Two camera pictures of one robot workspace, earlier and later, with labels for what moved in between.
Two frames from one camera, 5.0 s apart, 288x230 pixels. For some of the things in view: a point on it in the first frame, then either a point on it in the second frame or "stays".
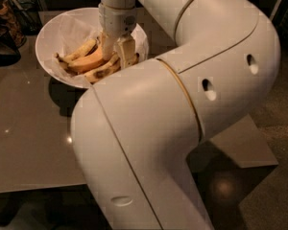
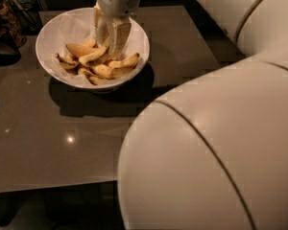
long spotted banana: [111, 65] → [92, 56]
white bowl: [63, 30] stays
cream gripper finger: [125, 48] → [118, 29]
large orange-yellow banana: [84, 62] → [79, 50]
